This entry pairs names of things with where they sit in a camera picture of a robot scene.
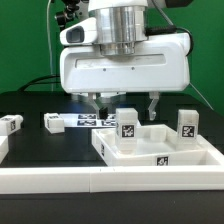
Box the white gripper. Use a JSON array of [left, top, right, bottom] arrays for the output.
[[60, 33, 190, 121]]

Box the white square table top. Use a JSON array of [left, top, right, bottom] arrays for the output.
[[92, 125, 224, 166]]

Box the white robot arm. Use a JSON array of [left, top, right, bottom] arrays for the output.
[[60, 0, 193, 119]]

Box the fiducial marker sheet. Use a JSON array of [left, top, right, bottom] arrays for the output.
[[60, 113, 115, 127]]

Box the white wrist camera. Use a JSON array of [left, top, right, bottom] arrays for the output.
[[60, 17, 98, 46]]

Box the white hanging cable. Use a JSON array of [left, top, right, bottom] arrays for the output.
[[46, 0, 56, 92]]

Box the black cable bundle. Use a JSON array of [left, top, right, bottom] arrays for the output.
[[18, 75, 62, 92]]

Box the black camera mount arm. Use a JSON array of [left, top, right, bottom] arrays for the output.
[[55, 0, 89, 28]]

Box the white left fence wall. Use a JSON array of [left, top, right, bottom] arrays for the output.
[[0, 136, 9, 163]]

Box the white fence wall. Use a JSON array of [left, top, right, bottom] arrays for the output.
[[0, 136, 9, 163], [0, 165, 224, 194]]

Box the white front fence wall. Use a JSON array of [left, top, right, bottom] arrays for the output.
[[0, 165, 224, 194]]

